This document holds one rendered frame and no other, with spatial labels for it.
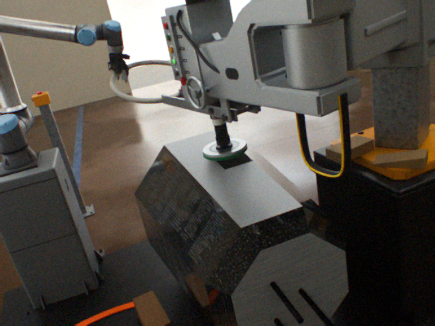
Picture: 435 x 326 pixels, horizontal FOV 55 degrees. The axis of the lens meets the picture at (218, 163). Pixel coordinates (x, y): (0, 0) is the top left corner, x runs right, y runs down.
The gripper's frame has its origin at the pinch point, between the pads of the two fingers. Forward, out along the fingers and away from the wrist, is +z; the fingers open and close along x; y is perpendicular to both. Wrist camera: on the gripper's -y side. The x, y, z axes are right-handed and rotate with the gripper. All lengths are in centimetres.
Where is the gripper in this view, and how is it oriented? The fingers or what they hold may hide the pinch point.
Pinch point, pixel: (122, 79)
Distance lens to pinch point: 270.6
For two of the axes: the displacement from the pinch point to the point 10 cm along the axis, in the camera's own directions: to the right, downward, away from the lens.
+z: -0.3, 7.5, 6.6
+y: -4.2, 5.9, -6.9
